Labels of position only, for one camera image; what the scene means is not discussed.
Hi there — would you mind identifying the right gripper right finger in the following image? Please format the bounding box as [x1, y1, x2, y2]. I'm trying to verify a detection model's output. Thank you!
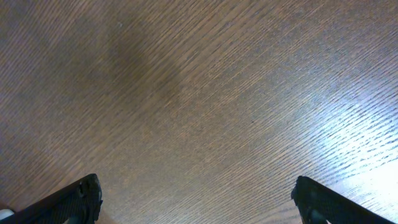
[291, 176, 394, 224]

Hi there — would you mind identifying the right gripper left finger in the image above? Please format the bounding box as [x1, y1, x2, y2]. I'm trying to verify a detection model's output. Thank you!
[1, 174, 103, 224]

